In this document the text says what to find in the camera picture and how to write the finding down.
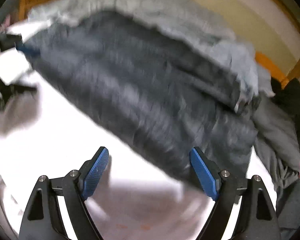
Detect black puffer down jacket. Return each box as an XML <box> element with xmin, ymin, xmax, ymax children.
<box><xmin>18</xmin><ymin>10</ymin><xmax>257</xmax><ymax>181</ymax></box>

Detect grey folded garment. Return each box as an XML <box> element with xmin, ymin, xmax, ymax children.
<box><xmin>251</xmin><ymin>94</ymin><xmax>300</xmax><ymax>239</ymax></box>

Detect black fleece garment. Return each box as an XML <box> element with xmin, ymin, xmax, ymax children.
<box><xmin>272</xmin><ymin>78</ymin><xmax>300</xmax><ymax>151</ymax></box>

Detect orange pillow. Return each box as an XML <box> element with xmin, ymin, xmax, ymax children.
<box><xmin>255</xmin><ymin>51</ymin><xmax>289</xmax><ymax>88</ymax></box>

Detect light blue duvet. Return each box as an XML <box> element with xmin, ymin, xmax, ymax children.
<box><xmin>27</xmin><ymin>0</ymin><xmax>275</xmax><ymax>99</ymax></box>

